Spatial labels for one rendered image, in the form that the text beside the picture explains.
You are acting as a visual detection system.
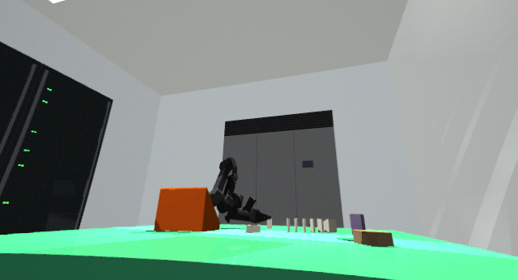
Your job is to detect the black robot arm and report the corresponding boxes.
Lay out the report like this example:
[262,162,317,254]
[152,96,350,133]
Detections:
[210,157,257,223]

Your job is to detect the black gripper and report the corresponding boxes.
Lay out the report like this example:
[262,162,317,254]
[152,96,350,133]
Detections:
[239,208,272,223]

